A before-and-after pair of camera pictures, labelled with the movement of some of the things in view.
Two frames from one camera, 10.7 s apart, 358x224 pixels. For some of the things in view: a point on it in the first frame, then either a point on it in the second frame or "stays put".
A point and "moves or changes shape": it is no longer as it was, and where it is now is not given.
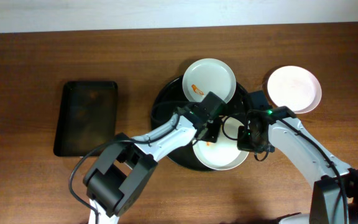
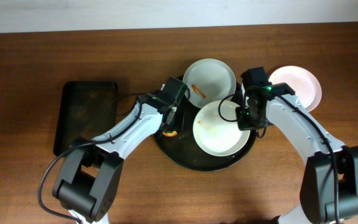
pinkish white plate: [294, 87] stays put
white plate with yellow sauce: [224, 154] moves or changes shape
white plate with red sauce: [207, 74] stays put
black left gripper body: [213, 132] -> [169, 118]
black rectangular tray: [87, 117] stays put
